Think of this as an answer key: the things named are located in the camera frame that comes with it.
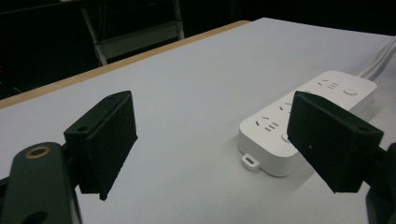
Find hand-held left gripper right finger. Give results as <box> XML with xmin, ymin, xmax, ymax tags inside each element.
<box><xmin>286</xmin><ymin>90</ymin><xmax>385</xmax><ymax>194</ymax></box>

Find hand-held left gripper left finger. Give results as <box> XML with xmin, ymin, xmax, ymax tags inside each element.
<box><xmin>63</xmin><ymin>90</ymin><xmax>139</xmax><ymax>202</ymax></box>

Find white power strip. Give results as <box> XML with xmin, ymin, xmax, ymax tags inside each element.
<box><xmin>237</xmin><ymin>70</ymin><xmax>378</xmax><ymax>178</ymax></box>

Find metal stand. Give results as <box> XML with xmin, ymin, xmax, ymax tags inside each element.
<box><xmin>79</xmin><ymin>0</ymin><xmax>185</xmax><ymax>67</ymax></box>

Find white power cable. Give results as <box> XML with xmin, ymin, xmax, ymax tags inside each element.
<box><xmin>357</xmin><ymin>35</ymin><xmax>396</xmax><ymax>80</ymax></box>

